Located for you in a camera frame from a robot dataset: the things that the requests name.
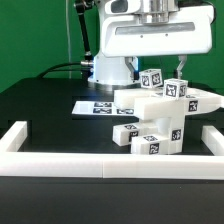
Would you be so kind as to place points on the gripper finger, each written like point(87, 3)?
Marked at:
point(132, 65)
point(182, 62)

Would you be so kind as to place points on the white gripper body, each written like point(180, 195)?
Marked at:
point(154, 27)

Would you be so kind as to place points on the white chair back piece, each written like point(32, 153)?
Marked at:
point(150, 104)

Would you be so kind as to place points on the white chair seat piece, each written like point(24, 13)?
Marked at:
point(173, 128)

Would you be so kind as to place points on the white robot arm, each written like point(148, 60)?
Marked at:
point(112, 71)

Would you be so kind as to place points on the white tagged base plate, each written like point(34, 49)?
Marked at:
point(99, 108)

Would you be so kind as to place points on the white U-shaped fence frame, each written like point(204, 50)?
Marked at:
point(13, 162)

